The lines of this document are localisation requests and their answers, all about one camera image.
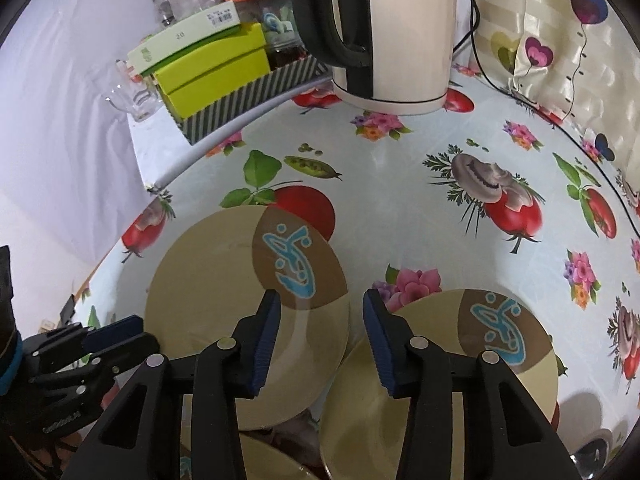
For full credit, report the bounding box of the fruit pattern tablecloth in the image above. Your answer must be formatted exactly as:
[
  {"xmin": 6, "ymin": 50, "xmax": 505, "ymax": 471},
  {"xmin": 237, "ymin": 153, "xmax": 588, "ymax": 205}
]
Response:
[{"xmin": 76, "ymin": 74, "xmax": 639, "ymax": 479}]

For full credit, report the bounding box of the cream heart pattern curtain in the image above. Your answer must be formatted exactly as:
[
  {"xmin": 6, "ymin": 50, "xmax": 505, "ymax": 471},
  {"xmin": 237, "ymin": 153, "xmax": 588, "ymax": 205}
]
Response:
[{"xmin": 474, "ymin": 0, "xmax": 639, "ymax": 188}]

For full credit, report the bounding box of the beige plate blue motif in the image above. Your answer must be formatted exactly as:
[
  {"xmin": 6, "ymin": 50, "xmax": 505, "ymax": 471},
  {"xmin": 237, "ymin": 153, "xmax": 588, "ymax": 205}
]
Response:
[
  {"xmin": 144, "ymin": 206, "xmax": 349, "ymax": 430},
  {"xmin": 318, "ymin": 288, "xmax": 561, "ymax": 480}
]

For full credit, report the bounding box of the striped black white tray box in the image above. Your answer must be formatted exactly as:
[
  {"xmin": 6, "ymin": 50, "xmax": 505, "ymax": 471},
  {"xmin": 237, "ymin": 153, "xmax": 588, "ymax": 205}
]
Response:
[{"xmin": 163, "ymin": 55, "xmax": 331, "ymax": 145}]

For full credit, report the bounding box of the black kettle power cable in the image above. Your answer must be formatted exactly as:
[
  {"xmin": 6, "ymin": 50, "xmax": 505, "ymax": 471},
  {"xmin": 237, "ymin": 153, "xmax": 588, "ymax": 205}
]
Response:
[{"xmin": 451, "ymin": 0, "xmax": 640, "ymax": 241}]

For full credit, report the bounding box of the lime green box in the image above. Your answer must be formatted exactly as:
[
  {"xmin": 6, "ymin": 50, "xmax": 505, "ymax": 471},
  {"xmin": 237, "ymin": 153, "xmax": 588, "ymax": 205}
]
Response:
[{"xmin": 153, "ymin": 23, "xmax": 270, "ymax": 119}]

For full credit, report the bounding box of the clear glass mug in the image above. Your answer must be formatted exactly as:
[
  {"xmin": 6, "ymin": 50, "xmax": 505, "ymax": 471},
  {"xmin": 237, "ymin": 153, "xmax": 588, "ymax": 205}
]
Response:
[{"xmin": 105, "ymin": 60, "xmax": 163, "ymax": 122}]

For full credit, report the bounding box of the white electric kettle black handle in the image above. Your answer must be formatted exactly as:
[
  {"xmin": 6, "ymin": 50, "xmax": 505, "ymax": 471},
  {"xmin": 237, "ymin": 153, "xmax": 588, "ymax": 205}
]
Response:
[{"xmin": 292, "ymin": 0, "xmax": 457, "ymax": 115}]

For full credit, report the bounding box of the stainless steel bowl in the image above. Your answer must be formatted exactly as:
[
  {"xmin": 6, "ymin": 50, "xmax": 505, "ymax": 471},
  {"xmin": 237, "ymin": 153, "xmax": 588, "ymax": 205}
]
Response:
[{"xmin": 570, "ymin": 437, "xmax": 610, "ymax": 480}]

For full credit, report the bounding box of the white green flat box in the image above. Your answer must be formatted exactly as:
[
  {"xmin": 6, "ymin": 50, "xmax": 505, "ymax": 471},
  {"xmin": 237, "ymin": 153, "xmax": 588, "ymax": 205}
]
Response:
[{"xmin": 127, "ymin": 1, "xmax": 240, "ymax": 75}]

